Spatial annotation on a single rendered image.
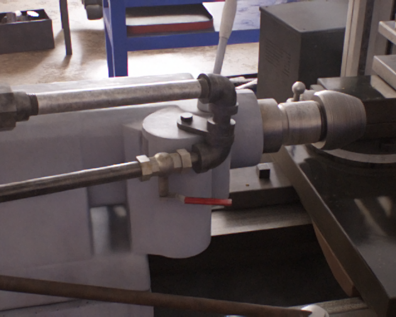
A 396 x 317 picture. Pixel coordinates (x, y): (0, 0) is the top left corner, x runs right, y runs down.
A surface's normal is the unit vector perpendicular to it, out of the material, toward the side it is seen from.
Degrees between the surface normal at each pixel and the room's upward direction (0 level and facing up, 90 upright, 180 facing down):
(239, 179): 0
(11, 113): 101
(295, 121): 54
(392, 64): 0
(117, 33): 90
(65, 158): 82
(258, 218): 0
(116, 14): 90
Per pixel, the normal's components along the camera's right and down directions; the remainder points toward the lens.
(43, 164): 0.20, 0.30
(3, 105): 0.48, -0.16
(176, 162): 0.43, 0.07
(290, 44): -0.94, 0.17
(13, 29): 0.35, 0.45
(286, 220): 0.00, -0.88
